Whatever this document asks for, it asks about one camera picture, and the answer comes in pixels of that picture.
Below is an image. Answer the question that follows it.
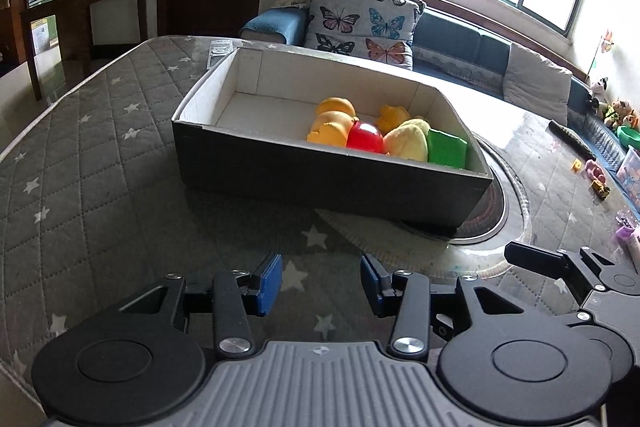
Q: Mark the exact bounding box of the dark wooden sideboard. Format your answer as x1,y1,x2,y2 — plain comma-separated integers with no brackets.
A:
19,0,150,102

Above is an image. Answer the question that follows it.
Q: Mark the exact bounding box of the butterfly print pillow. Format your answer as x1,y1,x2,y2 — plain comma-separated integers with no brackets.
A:
303,0,427,72

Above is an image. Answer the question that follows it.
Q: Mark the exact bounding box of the black and white plush toy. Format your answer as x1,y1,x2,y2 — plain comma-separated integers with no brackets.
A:
589,77,609,108

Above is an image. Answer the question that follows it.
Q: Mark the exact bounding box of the small orange animal toy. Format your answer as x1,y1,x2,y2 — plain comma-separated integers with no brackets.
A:
375,105,412,136

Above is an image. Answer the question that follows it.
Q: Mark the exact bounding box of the green toy block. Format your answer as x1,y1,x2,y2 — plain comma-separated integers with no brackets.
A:
426,129,470,170

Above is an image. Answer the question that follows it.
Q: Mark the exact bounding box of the grey seat cushion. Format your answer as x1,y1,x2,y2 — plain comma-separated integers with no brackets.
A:
502,42,574,113

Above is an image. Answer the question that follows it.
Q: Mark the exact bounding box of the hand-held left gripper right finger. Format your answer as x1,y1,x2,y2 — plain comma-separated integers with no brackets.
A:
360,253,526,360

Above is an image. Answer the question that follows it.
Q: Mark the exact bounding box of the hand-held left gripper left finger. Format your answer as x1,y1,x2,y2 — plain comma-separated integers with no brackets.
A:
119,253,284,358

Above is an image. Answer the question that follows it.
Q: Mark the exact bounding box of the colourful toy on stick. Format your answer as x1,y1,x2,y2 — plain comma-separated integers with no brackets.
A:
588,29,617,78

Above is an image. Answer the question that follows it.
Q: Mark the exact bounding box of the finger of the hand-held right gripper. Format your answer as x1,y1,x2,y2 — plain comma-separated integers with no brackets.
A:
580,247,640,294
504,241,602,304

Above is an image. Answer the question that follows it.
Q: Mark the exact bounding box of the red plastic ball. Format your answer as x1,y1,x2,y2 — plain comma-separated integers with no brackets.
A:
346,121,385,154

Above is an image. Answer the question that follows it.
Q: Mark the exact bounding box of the black elongated object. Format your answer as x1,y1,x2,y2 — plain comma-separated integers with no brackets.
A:
548,120,597,161

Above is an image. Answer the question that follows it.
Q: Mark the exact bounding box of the purple toy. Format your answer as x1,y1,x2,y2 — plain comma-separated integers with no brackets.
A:
614,211,640,255

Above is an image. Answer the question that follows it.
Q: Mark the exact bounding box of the pale yellow toy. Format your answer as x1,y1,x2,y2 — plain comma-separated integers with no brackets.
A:
382,117,431,162

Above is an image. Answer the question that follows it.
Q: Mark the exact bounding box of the round built-in induction cooker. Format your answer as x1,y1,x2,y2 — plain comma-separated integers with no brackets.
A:
397,133,532,249

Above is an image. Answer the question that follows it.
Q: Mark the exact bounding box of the small pink toy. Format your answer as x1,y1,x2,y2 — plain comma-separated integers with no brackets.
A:
584,159,607,184

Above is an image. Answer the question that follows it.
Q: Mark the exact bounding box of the grey cardboard box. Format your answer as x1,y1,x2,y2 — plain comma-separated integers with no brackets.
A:
171,47,495,229

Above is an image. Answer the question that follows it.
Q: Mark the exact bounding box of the orange rubber duck toy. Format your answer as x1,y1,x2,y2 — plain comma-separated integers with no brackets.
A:
306,96,359,148

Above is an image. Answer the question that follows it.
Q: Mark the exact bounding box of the blue sofa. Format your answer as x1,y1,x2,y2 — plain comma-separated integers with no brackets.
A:
239,6,640,188

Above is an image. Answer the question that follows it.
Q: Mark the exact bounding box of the white remote control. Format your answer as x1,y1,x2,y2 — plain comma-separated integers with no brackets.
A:
207,40,237,69

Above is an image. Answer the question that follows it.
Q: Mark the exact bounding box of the clear plastic container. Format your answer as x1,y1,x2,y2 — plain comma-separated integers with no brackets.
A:
615,146,640,210

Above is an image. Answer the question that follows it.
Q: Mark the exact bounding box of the brown plush toy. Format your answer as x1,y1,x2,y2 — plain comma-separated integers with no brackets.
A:
598,99,640,128

